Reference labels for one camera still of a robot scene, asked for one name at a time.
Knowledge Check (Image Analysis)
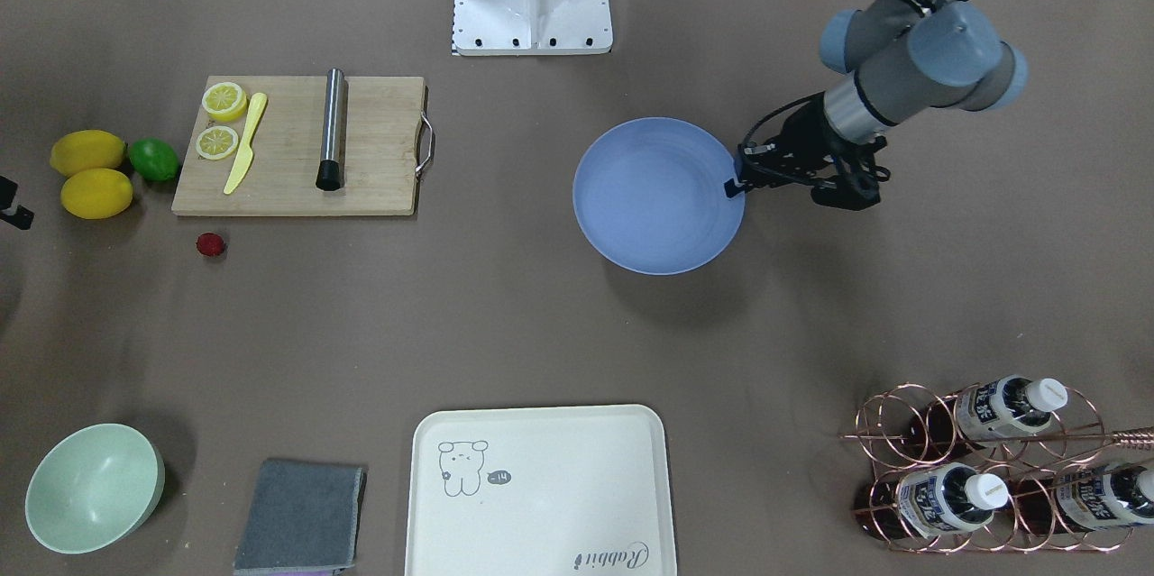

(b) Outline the blue plate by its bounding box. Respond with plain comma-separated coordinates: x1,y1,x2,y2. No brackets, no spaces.
572,117,745,276

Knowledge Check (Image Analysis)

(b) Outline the bamboo cutting board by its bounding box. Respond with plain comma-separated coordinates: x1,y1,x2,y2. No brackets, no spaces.
172,76,427,217

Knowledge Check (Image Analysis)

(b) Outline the yellow lemon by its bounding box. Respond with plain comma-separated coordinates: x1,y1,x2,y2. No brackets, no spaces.
48,129,127,178
60,167,133,220

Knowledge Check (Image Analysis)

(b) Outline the grey folded cloth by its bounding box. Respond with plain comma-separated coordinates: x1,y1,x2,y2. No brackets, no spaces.
234,458,364,575

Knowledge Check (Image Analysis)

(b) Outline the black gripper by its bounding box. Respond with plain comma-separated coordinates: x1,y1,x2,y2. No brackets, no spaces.
724,93,887,199

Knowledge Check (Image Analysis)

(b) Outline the dark drink bottle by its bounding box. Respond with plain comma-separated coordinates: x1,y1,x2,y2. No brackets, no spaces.
908,374,1070,461
852,462,1011,543
1013,462,1153,534

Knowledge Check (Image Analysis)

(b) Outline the red strawberry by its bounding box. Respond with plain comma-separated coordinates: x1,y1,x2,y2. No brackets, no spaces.
197,232,226,257

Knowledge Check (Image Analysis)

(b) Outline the lemon half slice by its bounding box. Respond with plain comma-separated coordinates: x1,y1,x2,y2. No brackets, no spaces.
201,80,249,124
194,125,242,160

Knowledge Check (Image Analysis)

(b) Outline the cream rabbit tray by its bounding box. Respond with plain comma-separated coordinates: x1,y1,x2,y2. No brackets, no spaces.
405,404,679,575

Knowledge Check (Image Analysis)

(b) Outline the green lime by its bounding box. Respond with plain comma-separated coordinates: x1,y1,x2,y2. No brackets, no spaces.
128,139,180,182

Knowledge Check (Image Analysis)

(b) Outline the steel muddler black tip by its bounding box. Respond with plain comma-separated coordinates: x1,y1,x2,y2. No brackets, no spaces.
315,68,349,190

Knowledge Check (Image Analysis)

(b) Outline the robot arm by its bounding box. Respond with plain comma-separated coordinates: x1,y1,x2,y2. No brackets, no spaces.
725,0,1028,211

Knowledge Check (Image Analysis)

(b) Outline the copper wire bottle rack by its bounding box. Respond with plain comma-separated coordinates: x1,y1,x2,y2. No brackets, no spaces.
847,383,1151,554

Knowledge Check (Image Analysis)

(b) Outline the mint green bowl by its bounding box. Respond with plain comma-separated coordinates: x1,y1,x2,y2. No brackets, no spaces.
24,422,166,554

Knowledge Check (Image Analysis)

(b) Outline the yellow plastic knife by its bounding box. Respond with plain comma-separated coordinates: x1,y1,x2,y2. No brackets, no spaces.
223,92,268,195

